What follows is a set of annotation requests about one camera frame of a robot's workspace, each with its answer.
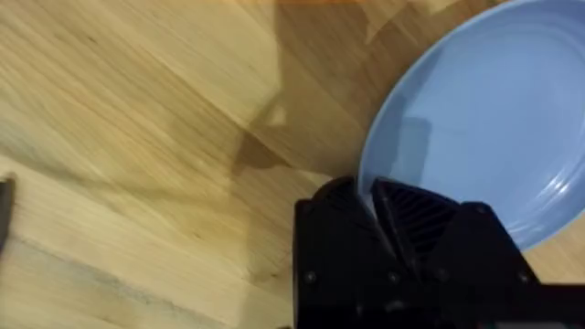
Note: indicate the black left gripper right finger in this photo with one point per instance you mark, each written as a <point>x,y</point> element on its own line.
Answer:
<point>429,237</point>

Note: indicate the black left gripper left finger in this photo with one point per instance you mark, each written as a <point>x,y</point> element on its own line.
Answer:
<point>336,247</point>

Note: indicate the blue round plate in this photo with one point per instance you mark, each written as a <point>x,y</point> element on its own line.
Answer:
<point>484,123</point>

